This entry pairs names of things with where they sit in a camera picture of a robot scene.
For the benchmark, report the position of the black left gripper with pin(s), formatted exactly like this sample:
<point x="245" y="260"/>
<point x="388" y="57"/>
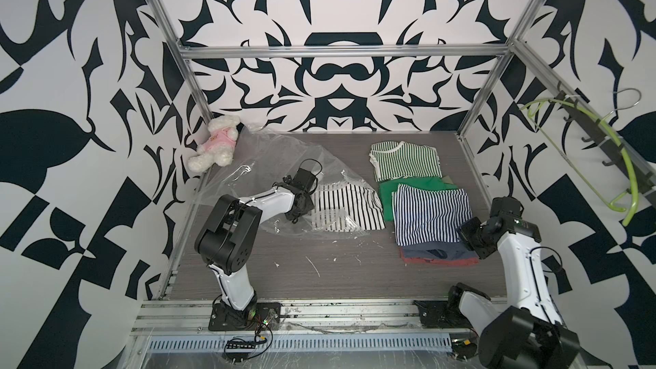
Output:
<point x="309" y="206"/>

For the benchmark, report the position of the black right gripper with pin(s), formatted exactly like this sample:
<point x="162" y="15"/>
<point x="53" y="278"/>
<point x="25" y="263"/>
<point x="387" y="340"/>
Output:
<point x="465" y="231"/>

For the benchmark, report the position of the black white striped garment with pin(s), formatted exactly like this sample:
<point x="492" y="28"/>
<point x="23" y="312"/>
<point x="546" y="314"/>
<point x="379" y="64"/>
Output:
<point x="346" y="207"/>

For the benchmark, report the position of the red t-shirt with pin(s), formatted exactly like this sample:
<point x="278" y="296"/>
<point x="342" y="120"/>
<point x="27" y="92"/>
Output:
<point x="456" y="263"/>

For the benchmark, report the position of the clear plastic vacuum bag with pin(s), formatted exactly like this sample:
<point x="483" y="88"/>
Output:
<point x="264" y="158"/>

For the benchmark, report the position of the blue white striped garment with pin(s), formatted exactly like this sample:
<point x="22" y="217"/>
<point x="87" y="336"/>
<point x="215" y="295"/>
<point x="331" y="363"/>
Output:
<point x="423" y="216"/>

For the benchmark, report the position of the green white striped garment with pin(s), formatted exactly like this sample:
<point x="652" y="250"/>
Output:
<point x="401" y="160"/>

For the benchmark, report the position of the navy blue t-shirt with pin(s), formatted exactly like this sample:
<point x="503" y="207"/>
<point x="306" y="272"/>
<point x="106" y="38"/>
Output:
<point x="439" y="250"/>

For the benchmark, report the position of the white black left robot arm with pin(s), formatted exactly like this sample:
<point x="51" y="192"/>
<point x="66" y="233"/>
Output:
<point x="228" y="236"/>

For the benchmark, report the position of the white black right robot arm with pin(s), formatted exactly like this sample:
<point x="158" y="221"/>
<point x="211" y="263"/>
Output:
<point x="529" y="332"/>

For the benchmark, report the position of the white teddy bear pink shirt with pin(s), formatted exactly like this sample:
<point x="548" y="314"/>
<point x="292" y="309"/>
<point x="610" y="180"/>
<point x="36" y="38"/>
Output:
<point x="219" y="148"/>

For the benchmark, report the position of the black connector block right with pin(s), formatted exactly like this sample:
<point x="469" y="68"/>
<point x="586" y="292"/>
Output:
<point x="464" y="349"/>

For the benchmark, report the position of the black connector block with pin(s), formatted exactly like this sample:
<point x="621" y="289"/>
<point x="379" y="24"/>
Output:
<point x="237" y="350"/>
<point x="464" y="349"/>

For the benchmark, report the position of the black connector block left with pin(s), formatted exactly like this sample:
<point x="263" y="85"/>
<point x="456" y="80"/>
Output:
<point x="237" y="350"/>

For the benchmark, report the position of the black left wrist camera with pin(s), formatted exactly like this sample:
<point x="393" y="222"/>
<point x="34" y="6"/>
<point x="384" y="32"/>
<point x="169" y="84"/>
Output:
<point x="305" y="180"/>

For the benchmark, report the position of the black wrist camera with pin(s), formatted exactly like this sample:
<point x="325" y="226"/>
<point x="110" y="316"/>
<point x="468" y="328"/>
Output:
<point x="507" y="210"/>
<point x="305" y="180"/>

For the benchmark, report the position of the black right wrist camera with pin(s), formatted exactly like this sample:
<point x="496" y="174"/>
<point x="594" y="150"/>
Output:
<point x="507" y="210"/>

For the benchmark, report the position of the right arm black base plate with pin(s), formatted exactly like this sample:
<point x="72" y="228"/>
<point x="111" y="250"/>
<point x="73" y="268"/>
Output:
<point x="441" y="314"/>

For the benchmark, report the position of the white slotted cable duct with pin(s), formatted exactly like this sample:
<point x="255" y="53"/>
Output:
<point x="286" y="343"/>

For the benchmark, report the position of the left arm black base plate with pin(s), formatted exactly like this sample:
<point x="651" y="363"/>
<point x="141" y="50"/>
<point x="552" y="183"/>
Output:
<point x="224" y="318"/>

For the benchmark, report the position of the aluminium frame back crossbar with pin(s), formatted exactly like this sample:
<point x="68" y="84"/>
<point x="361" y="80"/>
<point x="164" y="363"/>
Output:
<point x="343" y="51"/>

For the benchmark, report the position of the green wire clothes hanger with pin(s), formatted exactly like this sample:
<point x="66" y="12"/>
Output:
<point x="538" y="113"/>

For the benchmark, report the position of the black wall hook rack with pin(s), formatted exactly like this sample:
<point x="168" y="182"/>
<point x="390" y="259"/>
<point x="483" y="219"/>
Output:
<point x="621" y="149"/>

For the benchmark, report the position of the aluminium frame rail front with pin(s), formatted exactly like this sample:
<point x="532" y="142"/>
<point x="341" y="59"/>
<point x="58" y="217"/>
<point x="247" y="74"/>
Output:
<point x="191" y="317"/>

